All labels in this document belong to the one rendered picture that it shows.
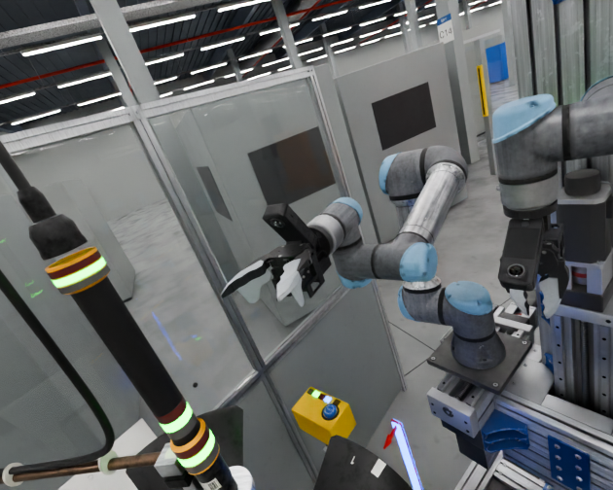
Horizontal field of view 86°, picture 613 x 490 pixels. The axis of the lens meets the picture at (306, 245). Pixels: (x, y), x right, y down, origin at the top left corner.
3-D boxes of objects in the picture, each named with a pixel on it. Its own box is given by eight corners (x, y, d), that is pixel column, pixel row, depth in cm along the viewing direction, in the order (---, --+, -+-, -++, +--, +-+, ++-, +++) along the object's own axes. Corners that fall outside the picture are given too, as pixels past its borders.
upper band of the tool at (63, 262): (53, 300, 30) (33, 274, 29) (87, 277, 34) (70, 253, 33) (90, 291, 29) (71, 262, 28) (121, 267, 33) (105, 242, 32)
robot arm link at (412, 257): (484, 168, 91) (433, 298, 63) (443, 174, 98) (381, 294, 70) (476, 129, 85) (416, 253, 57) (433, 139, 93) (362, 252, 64)
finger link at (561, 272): (574, 295, 53) (564, 247, 51) (572, 299, 52) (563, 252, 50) (539, 293, 57) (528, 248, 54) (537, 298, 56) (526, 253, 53)
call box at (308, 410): (301, 432, 106) (290, 408, 102) (319, 407, 112) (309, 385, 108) (340, 455, 95) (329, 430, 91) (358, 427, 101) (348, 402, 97)
